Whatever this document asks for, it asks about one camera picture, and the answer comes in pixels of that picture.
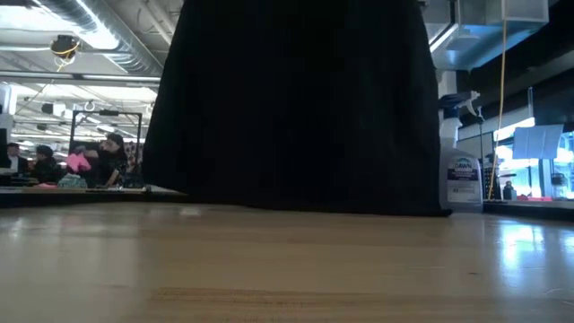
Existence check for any spiral round ventilation duct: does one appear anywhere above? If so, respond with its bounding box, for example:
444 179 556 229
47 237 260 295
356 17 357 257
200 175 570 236
39 0 165 76

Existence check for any yellow hanging cord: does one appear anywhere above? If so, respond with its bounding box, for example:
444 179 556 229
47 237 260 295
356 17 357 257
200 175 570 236
487 20 508 201

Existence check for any rectangular ceiling duct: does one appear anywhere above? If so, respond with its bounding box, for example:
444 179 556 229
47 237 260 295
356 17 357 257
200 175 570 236
430 0 551 72

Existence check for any person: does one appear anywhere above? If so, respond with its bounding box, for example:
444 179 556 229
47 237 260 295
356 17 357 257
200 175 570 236
0 142 29 177
30 144 62 185
87 133 130 188

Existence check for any black garment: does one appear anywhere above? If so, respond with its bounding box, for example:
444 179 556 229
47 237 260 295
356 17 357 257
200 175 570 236
142 0 452 218

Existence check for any yellow black ceiling cord reel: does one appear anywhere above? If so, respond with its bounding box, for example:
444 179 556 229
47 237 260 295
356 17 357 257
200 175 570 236
49 34 82 62

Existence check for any clear spray bottle blue trigger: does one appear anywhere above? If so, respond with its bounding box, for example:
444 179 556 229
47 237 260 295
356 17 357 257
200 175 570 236
438 92 484 213

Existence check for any teal patterned bag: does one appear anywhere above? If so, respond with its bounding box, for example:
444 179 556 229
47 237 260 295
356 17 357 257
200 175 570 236
57 173 89 189

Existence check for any pink cloth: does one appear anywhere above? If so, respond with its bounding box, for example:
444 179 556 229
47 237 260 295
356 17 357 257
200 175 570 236
65 152 92 174

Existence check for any white paper sheet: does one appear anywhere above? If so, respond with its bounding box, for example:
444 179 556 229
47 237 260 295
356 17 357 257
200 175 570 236
512 124 565 161

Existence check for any black background rig frame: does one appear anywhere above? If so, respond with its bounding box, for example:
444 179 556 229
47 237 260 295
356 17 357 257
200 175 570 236
69 109 144 156

